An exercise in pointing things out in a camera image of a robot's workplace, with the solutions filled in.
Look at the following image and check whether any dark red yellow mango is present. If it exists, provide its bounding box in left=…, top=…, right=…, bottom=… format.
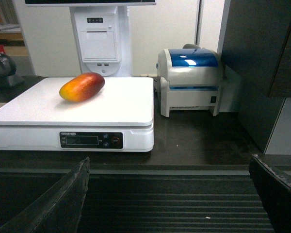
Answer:
left=59, top=72, right=105, bottom=102

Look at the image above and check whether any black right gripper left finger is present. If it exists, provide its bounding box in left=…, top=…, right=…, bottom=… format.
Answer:
left=0, top=157, right=90, bottom=233

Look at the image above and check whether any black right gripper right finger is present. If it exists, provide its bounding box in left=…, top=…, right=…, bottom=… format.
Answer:
left=249, top=155, right=291, bottom=233

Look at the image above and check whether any dark grey cabinet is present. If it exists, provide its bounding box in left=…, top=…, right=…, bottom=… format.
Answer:
left=222, top=0, right=291, bottom=155

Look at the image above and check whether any black checkout counter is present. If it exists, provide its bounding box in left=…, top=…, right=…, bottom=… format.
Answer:
left=0, top=75, right=291, bottom=233

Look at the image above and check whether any white blue label printer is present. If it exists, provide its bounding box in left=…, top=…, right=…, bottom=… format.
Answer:
left=154, top=46, right=224, bottom=117

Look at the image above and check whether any grey office chair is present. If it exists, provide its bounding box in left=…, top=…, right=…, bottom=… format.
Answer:
left=183, top=44, right=201, bottom=49

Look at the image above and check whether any white POS terminal stand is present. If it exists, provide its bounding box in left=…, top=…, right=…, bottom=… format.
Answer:
left=25, top=0, right=156, bottom=77

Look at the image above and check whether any black barcode scanner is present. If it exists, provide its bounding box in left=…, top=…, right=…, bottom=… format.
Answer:
left=0, top=53, right=25, bottom=89

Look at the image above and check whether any white checkout scale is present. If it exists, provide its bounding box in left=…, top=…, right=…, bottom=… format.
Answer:
left=0, top=77, right=154, bottom=152

